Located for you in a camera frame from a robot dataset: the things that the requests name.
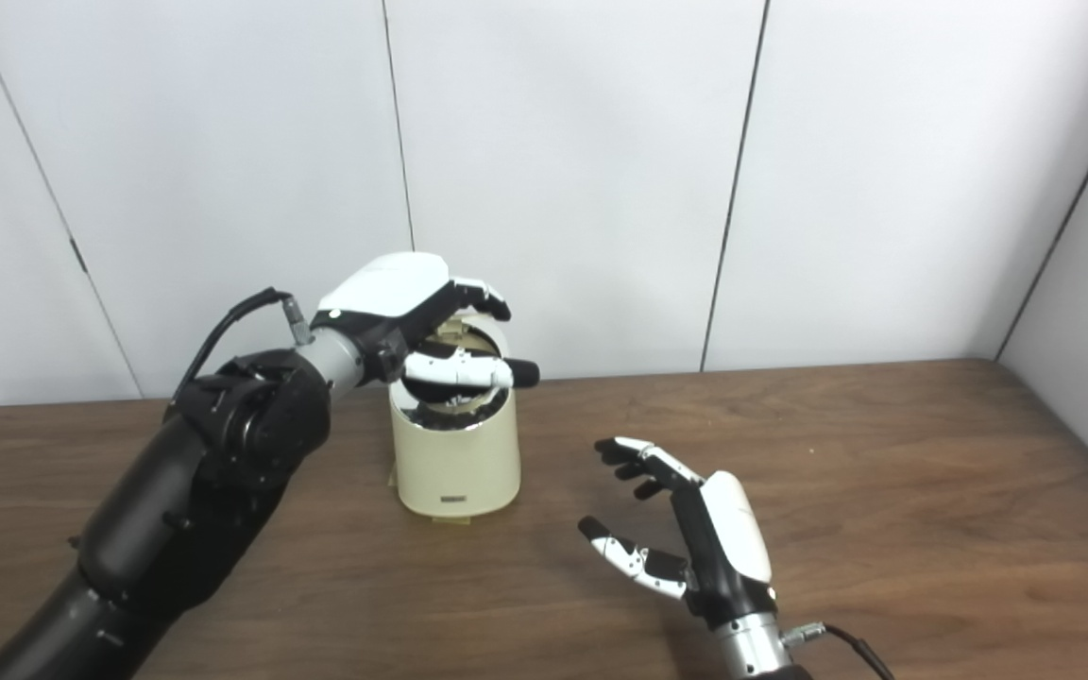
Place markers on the cream round bin lid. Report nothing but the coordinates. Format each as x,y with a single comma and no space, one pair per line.
466,333

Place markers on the black bin liner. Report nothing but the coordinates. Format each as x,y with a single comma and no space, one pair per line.
431,414

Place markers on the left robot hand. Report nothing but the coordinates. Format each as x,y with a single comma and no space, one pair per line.
388,293

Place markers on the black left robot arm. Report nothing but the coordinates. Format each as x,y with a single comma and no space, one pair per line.
195,501

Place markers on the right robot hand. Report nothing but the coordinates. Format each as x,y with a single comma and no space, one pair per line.
728,538

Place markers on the cream-colored bin body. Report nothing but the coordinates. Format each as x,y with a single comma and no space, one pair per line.
454,467

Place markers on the black wall seam clip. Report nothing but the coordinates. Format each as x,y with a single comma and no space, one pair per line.
77,255

